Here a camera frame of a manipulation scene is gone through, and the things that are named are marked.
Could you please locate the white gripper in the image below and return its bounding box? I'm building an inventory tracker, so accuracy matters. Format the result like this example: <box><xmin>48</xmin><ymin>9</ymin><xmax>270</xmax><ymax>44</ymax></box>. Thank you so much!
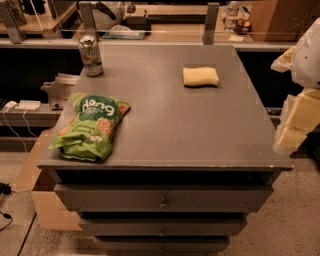
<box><xmin>271</xmin><ymin>18</ymin><xmax>320</xmax><ymax>156</ymax></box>

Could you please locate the yellow sponge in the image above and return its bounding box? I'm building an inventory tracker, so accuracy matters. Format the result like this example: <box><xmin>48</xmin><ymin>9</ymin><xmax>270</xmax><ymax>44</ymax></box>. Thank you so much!
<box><xmin>183</xmin><ymin>67</ymin><xmax>219</xmax><ymax>87</ymax></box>

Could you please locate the green rice chip bag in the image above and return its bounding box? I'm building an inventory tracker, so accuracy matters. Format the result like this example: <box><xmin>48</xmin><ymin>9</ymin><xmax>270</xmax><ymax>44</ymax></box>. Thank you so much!
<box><xmin>49</xmin><ymin>93</ymin><xmax>130</xmax><ymax>161</ymax></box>

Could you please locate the clear water bottle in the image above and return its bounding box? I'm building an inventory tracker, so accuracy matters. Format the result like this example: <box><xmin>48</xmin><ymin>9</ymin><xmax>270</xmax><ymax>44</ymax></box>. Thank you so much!
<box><xmin>224</xmin><ymin>1</ymin><xmax>239</xmax><ymax>32</ymax></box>

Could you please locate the grey drawer cabinet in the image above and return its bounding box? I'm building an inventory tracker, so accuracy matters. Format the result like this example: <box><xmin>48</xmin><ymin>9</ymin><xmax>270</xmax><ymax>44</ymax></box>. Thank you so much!
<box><xmin>39</xmin><ymin>45</ymin><xmax>292</xmax><ymax>253</ymax></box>

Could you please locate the black keyboard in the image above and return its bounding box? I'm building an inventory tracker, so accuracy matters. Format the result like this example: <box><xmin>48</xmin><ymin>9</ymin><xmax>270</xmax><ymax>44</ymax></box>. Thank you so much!
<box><xmin>147</xmin><ymin>14</ymin><xmax>206</xmax><ymax>24</ymax></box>

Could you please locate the black tray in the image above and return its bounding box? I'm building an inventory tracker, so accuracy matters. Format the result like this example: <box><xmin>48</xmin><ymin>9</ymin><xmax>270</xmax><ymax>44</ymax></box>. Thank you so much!
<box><xmin>121</xmin><ymin>16</ymin><xmax>151</xmax><ymax>33</ymax></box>

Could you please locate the clear plastic packet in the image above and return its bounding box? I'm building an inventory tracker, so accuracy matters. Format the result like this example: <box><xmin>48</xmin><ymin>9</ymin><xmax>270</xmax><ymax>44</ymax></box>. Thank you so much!
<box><xmin>103</xmin><ymin>25</ymin><xmax>145</xmax><ymax>40</ymax></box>

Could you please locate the green white soda can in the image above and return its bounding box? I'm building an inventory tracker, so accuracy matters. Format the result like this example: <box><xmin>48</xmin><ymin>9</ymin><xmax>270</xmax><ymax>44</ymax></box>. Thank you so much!
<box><xmin>79</xmin><ymin>35</ymin><xmax>103</xmax><ymax>77</ymax></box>

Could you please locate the white power strip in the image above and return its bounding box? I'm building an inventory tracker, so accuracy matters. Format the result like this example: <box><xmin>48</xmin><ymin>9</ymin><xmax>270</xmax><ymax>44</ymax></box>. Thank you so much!
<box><xmin>15</xmin><ymin>100</ymin><xmax>41</xmax><ymax>111</ymax></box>

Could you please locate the cardboard box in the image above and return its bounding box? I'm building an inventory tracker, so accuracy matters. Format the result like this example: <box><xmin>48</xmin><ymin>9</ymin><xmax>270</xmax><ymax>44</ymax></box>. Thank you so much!
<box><xmin>13</xmin><ymin>129</ymin><xmax>81</xmax><ymax>231</ymax></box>

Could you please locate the grey metal bracket part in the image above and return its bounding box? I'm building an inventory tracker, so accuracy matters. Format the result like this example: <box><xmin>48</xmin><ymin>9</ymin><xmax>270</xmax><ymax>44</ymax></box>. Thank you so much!
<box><xmin>41</xmin><ymin>73</ymin><xmax>79</xmax><ymax>109</ymax></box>

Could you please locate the white cable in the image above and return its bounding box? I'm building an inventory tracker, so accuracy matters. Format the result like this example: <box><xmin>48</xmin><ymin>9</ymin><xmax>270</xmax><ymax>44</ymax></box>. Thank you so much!
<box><xmin>1</xmin><ymin>100</ymin><xmax>38</xmax><ymax>153</ymax></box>

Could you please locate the black cable on floor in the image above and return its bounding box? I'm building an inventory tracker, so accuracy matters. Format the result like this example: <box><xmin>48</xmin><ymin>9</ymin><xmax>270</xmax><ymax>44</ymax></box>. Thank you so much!
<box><xmin>0</xmin><ymin>182</ymin><xmax>14</xmax><ymax>232</ymax></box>

